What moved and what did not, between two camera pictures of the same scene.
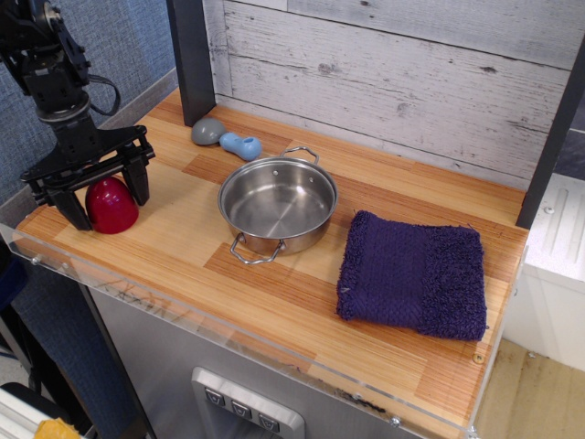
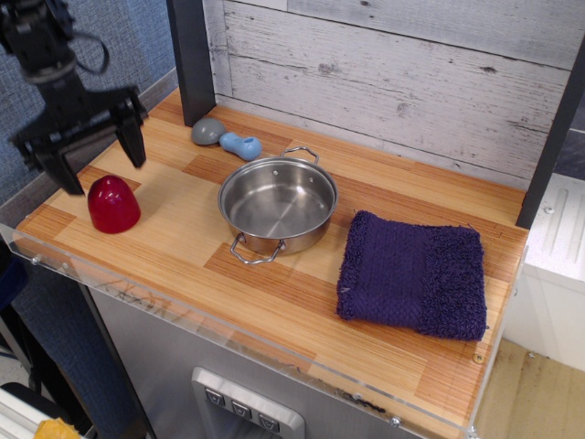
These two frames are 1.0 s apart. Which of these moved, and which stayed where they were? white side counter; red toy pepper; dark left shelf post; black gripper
Moved: black gripper
Stayed: dark left shelf post; red toy pepper; white side counter
